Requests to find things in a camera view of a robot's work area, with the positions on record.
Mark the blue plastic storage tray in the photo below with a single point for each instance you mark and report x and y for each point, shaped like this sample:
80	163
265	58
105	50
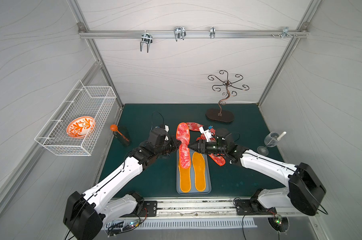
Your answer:
193	190

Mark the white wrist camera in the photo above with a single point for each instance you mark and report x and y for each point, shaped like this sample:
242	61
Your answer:
167	130
209	133

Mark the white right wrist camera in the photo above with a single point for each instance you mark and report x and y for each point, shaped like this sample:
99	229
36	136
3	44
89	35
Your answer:
209	133

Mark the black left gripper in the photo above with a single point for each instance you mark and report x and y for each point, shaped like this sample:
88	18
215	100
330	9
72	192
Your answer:
171	144

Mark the metal hook small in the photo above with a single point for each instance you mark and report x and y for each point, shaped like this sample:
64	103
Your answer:
212	32

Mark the metal hook left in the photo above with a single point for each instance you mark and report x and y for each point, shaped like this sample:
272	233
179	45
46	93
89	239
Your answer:
146	40

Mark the metal hook middle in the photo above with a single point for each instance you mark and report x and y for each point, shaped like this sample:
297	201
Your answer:
179	33

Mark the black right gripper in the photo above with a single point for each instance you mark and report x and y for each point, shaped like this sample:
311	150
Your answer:
203	147

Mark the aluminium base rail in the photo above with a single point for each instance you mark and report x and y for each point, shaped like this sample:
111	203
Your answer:
196	207

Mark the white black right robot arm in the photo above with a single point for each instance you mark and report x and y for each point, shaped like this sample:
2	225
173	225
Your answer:
302	189

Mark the metal bracket right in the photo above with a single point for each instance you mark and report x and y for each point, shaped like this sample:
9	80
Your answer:
284	34

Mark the aluminium top rail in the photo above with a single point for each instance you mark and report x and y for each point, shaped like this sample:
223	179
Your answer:
190	34

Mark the bronze scroll jewelry stand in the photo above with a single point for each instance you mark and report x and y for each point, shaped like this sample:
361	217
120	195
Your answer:
228	90

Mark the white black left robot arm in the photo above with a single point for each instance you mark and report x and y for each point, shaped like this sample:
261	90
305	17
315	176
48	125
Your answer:
86	214

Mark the red insole under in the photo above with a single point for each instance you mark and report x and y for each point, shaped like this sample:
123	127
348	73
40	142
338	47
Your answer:
202	137

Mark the white wire basket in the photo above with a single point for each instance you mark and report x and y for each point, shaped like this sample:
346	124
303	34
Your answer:
93	101

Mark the clear measuring cup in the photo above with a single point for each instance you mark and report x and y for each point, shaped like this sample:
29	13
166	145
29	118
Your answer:
270	141

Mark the yellow insole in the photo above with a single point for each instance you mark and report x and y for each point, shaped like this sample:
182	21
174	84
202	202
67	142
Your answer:
199	166
185	179

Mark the white vent strip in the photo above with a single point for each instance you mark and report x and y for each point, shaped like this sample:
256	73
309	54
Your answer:
197	223

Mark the red insole top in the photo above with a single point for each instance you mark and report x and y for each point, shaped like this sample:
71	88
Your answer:
195	127

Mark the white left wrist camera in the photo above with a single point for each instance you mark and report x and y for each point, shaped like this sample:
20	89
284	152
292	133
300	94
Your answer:
167	130

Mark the orange patterned bowl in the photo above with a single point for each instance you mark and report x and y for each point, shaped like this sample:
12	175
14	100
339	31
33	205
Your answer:
81	127

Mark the red insole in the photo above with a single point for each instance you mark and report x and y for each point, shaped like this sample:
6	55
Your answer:
195	127
219	160
183	135

